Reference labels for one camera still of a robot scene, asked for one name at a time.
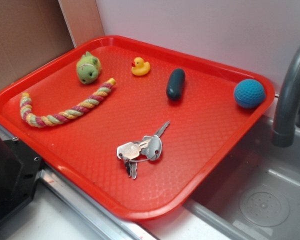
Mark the silver key square head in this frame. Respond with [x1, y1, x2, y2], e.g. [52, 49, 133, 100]
[116, 139, 150, 161]

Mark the yellow rubber duck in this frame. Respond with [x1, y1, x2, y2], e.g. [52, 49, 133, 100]
[131, 57, 151, 76]

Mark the small silver keys pair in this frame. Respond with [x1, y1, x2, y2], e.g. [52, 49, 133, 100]
[123, 157, 138, 180]

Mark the green plush toy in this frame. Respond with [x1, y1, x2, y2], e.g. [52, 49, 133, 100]
[76, 51, 102, 85]

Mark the silver key long blade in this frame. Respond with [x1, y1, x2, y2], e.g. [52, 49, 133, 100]
[141, 121, 170, 161]

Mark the gray sink faucet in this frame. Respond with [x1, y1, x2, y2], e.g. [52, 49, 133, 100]
[271, 46, 300, 148]

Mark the red plastic tray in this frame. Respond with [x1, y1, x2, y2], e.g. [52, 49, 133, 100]
[0, 36, 275, 221]

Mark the brown cardboard panel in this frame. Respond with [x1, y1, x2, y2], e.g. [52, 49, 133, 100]
[0, 0, 104, 90]

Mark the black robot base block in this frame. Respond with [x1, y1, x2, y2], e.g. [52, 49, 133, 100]
[0, 138, 44, 224]

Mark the dark teal oblong capsule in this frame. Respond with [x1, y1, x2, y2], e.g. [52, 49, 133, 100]
[166, 68, 186, 101]

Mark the multicolored twisted rope toy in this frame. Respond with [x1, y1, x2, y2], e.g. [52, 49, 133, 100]
[19, 78, 117, 128]

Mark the gray plastic sink basin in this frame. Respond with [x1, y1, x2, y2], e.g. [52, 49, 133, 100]
[184, 117, 300, 240]

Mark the blue dimpled ball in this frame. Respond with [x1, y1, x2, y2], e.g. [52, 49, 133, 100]
[233, 79, 266, 109]

